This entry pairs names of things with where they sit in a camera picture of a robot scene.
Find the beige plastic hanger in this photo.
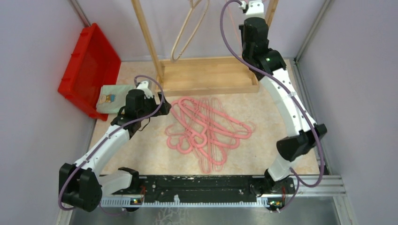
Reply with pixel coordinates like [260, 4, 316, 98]
[170, 0, 210, 63]

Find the pink wire hanger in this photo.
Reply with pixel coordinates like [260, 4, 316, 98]
[165, 97, 256, 174]
[224, 3, 243, 58]

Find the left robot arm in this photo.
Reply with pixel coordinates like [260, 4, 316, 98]
[58, 81, 171, 212]

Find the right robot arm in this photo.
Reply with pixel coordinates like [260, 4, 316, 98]
[239, 0, 327, 193]

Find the folded green cloth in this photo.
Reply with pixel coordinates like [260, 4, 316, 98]
[96, 85, 134, 114]

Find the wooden hanger rack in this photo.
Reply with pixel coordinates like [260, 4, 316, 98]
[131, 0, 260, 97]

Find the pink plastic hanger outer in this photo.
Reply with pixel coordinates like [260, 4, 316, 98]
[170, 102, 227, 168]

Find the pink plastic hanger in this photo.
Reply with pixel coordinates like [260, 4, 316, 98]
[173, 97, 255, 140]
[165, 125, 241, 155]
[170, 102, 227, 168]

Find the red plastic bin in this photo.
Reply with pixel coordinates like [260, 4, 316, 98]
[58, 23, 122, 121]

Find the pink plastic hanger inner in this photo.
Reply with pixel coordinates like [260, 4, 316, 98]
[173, 97, 255, 140]

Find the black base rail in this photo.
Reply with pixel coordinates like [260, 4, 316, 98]
[99, 173, 346, 209]

